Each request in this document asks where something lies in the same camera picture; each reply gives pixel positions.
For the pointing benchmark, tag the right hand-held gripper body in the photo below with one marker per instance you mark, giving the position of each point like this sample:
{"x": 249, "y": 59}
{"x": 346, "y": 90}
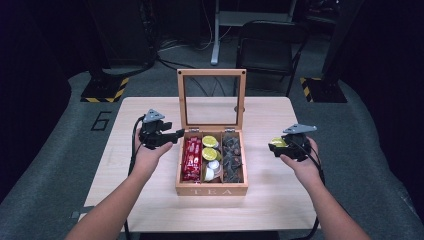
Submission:
{"x": 298, "y": 145}

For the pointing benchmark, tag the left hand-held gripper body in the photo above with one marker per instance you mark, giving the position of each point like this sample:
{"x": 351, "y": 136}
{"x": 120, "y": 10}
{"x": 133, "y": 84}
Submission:
{"x": 151, "y": 136}

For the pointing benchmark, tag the green lid capsule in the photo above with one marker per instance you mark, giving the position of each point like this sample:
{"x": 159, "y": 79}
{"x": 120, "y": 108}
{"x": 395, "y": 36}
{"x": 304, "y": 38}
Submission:
{"x": 209, "y": 141}
{"x": 278, "y": 142}
{"x": 210, "y": 153}

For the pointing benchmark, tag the wooden tea box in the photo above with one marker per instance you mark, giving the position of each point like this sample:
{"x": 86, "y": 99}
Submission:
{"x": 211, "y": 190}

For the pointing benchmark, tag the person's left hand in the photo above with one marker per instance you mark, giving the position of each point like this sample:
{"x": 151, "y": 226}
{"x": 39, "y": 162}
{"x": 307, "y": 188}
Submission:
{"x": 146, "y": 160}

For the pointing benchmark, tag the person's right hand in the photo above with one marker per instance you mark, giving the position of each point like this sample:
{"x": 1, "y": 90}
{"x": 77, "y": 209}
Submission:
{"x": 306, "y": 170}

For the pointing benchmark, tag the red stick packet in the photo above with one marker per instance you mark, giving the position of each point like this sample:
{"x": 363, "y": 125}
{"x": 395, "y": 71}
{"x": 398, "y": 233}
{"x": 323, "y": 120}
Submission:
{"x": 187, "y": 160}
{"x": 196, "y": 159}

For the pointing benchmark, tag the pile of dark tea bags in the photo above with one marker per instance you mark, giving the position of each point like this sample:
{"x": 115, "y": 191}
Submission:
{"x": 231, "y": 158}

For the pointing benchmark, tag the white capsule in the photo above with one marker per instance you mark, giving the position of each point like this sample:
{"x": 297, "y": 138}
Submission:
{"x": 209, "y": 174}
{"x": 213, "y": 165}

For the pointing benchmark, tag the black yellow striped base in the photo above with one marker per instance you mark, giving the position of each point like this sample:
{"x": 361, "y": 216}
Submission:
{"x": 105, "y": 90}
{"x": 323, "y": 90}

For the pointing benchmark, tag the white metal stand leg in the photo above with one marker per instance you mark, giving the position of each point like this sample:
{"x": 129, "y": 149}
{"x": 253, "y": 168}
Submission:
{"x": 215, "y": 40}

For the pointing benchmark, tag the black folding chair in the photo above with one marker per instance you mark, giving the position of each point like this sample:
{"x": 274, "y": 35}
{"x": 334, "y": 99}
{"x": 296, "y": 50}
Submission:
{"x": 266, "y": 50}

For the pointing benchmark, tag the grey desk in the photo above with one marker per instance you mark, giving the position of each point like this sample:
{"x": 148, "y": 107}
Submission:
{"x": 253, "y": 17}

